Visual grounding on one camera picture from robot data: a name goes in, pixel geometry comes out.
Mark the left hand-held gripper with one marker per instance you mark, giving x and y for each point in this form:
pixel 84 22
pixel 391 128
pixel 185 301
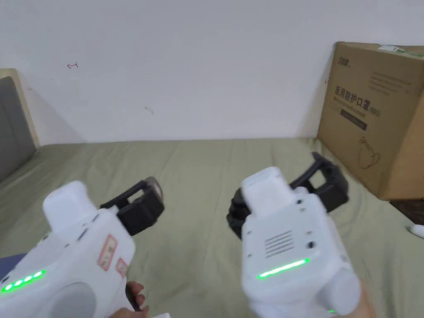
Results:
pixel 66 265

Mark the person's right hand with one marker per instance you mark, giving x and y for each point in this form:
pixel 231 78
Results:
pixel 367 306

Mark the brown cardboard carton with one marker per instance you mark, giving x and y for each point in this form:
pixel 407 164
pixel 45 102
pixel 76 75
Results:
pixel 381 149

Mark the small white hand controller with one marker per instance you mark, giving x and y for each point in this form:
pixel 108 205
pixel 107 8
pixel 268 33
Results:
pixel 418 231

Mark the dark blue garment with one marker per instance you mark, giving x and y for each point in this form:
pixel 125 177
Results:
pixel 8 266

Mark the grey padded headboard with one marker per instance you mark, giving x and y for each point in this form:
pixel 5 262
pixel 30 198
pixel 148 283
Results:
pixel 13 126

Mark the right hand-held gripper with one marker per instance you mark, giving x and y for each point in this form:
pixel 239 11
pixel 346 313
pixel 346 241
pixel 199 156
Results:
pixel 285 265

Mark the person's left hand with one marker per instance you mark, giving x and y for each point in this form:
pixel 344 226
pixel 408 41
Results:
pixel 136 291

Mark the bed with pale green sheet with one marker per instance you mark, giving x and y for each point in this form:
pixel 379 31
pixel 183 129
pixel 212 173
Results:
pixel 198 165

